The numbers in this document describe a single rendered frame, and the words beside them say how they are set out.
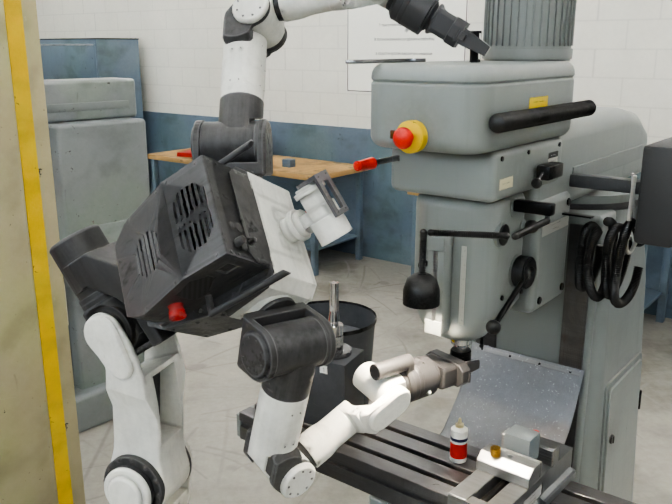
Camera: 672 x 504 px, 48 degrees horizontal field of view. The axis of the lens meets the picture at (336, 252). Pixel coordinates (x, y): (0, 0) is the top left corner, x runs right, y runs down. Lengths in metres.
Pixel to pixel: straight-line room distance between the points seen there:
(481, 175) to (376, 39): 5.43
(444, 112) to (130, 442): 0.94
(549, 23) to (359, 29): 5.29
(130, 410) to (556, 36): 1.20
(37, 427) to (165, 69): 6.18
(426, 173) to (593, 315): 0.67
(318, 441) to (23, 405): 1.73
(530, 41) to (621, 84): 4.19
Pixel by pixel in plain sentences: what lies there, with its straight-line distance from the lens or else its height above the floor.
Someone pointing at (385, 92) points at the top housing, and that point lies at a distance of 1.45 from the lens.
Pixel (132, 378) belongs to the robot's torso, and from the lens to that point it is 1.59.
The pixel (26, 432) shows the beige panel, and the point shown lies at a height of 0.53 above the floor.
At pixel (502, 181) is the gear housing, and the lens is 1.49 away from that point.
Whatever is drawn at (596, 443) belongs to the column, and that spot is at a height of 0.91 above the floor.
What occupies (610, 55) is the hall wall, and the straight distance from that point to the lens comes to 5.93.
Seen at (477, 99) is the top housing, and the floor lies 1.83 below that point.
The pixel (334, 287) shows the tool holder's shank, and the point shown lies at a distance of 1.90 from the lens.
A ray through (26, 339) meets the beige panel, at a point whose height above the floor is 0.89.
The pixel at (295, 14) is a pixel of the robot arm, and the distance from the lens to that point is 1.64.
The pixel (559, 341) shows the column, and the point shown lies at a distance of 2.05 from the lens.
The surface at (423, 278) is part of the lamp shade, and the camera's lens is 1.45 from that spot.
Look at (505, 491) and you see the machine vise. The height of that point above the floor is 1.04.
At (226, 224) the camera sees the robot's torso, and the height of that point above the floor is 1.63.
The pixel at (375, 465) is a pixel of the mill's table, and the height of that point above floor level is 0.97.
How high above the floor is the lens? 1.92
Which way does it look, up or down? 15 degrees down
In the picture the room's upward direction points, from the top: straight up
